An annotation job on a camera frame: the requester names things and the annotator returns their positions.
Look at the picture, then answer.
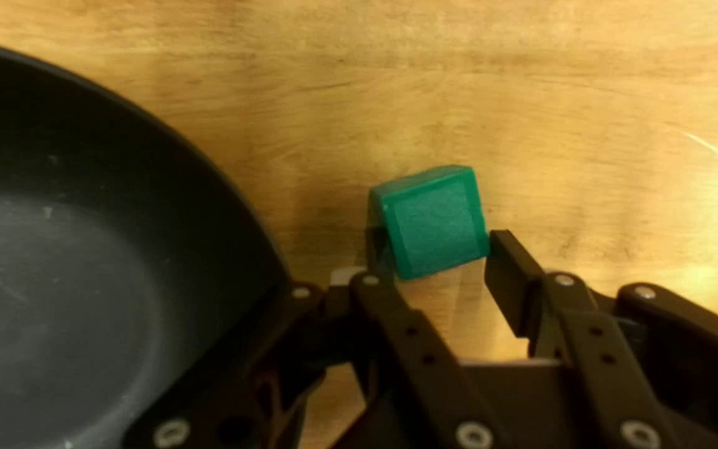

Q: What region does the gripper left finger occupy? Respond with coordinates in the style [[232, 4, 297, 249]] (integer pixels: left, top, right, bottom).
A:
[[123, 228, 497, 449]]

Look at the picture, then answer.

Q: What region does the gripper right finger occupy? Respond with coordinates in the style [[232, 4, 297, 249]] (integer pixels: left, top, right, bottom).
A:
[[484, 229, 718, 449]]

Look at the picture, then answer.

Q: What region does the green block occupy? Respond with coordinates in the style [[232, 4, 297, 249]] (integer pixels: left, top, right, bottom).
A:
[[368, 165, 491, 281]]

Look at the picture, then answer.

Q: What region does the black bowl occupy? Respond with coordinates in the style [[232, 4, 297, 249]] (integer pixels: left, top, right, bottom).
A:
[[0, 36, 297, 449]]

